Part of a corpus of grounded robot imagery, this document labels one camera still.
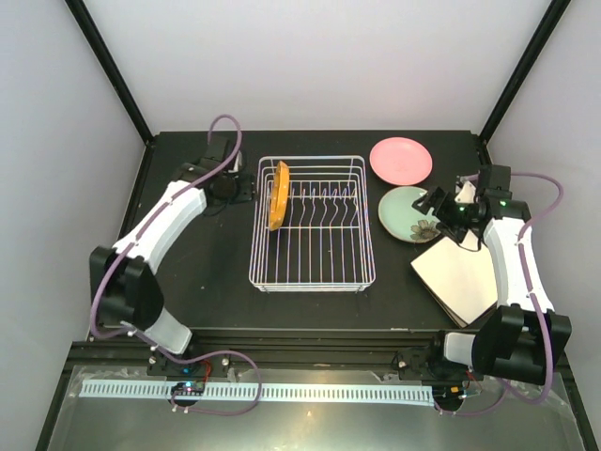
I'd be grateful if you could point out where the orange dotted scalloped plate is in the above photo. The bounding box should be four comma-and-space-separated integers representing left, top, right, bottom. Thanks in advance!
269, 161, 290, 231

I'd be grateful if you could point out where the white square plate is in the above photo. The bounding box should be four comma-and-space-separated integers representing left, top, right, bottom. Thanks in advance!
411, 233, 498, 328

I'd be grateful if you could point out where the white wire dish rack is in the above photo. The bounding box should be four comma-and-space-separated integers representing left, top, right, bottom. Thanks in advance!
249, 155, 376, 292

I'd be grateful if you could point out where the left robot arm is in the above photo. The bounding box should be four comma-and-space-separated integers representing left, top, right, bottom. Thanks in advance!
89, 135, 253, 375

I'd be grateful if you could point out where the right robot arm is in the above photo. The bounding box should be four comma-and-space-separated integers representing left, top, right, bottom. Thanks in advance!
412, 164, 572, 390

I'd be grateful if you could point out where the green floral plate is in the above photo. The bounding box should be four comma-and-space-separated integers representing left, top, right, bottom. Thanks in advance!
378, 186, 439, 243

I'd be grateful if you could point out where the pink round plate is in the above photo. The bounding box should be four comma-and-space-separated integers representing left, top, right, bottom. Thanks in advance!
369, 137, 433, 186

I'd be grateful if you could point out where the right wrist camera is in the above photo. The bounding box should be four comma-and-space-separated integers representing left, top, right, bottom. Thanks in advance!
455, 174, 478, 204

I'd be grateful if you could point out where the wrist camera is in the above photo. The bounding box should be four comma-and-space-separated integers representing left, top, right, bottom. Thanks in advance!
455, 174, 478, 204
230, 150, 246, 173

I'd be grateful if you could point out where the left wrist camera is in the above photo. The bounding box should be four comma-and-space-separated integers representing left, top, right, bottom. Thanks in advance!
230, 150, 246, 173

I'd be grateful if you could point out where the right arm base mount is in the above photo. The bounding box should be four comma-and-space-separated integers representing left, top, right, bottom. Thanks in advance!
391, 346, 484, 383

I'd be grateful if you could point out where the left black frame post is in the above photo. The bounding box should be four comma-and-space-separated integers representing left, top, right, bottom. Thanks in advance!
65, 0, 153, 145

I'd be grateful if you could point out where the black frame post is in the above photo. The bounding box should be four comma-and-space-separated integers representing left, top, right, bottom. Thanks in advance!
479, 0, 571, 145
65, 0, 153, 145

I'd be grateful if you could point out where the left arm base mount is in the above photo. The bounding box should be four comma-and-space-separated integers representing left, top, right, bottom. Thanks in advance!
146, 349, 234, 380

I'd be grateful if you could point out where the white slotted cable duct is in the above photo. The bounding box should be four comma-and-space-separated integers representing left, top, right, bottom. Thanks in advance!
79, 380, 434, 407

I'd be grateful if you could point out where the right black frame post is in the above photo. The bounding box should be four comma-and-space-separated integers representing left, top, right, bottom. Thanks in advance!
479, 0, 571, 145

